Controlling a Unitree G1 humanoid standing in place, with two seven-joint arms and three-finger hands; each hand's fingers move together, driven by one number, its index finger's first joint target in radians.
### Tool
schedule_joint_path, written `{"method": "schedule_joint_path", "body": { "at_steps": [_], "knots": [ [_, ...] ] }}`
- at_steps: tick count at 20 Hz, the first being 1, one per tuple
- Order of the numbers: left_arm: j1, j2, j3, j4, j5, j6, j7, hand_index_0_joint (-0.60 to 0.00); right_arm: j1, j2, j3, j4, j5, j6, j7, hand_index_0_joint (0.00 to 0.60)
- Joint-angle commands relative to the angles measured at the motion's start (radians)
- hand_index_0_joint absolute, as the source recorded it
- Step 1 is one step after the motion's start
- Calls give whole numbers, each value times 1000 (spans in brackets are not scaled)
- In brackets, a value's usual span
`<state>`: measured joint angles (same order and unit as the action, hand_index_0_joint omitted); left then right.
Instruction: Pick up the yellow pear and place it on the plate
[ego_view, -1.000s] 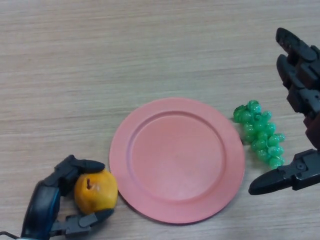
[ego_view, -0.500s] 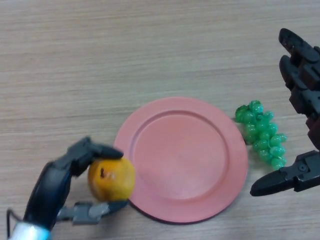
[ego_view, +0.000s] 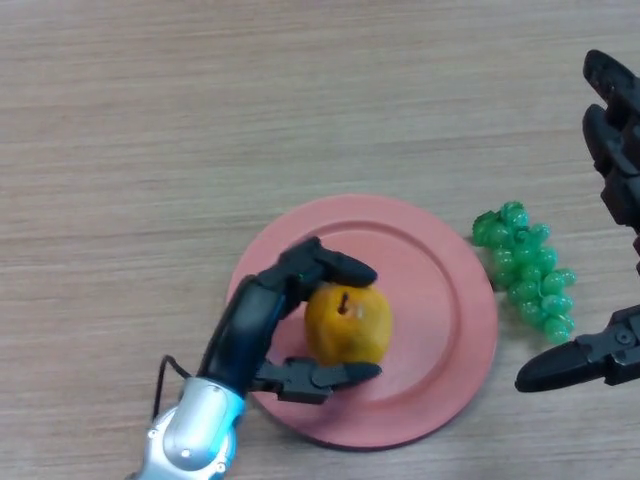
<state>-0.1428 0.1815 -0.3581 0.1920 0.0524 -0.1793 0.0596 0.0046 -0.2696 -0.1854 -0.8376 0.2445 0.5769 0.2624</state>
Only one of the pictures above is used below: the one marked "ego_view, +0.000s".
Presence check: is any pink round plate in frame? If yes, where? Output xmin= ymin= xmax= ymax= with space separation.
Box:
xmin=224 ymin=194 xmax=500 ymax=451

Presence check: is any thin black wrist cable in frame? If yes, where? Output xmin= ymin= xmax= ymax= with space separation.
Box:
xmin=149 ymin=354 xmax=194 ymax=426

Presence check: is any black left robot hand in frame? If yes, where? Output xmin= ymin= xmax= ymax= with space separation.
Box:
xmin=196 ymin=237 xmax=384 ymax=405

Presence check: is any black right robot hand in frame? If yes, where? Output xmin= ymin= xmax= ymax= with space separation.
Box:
xmin=514 ymin=49 xmax=640 ymax=394

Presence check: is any green grape bunch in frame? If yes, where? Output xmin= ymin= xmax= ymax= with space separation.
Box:
xmin=470 ymin=200 xmax=579 ymax=345

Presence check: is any yellow pear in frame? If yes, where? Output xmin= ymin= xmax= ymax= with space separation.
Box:
xmin=304 ymin=282 xmax=394 ymax=367

